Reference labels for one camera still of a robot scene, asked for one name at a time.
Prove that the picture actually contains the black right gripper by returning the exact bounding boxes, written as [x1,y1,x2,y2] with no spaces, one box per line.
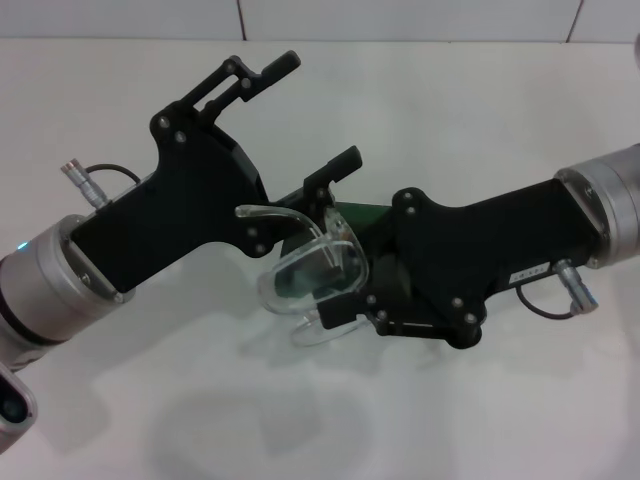
[303,187,600,350]

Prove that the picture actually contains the left wrist camera housing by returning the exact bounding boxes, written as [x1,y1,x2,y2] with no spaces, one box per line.
[0,362,39,431]

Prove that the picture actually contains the gripper cable with connectors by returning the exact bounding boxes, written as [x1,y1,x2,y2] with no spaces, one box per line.
[513,258,600,320]
[59,158,142,207]

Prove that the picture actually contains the left gripper cable with connectors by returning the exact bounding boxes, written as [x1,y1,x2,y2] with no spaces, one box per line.
[59,158,142,207]

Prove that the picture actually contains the green glasses case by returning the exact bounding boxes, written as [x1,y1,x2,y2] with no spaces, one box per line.
[277,199,396,301]

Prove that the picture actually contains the right gripper cable with connectors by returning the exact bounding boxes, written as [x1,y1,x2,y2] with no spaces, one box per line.
[513,258,600,320]

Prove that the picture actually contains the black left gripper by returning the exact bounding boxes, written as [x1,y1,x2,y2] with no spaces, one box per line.
[68,49,364,297]

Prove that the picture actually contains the clear plastic glasses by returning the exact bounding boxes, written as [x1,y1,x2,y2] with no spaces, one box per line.
[233,203,371,349]

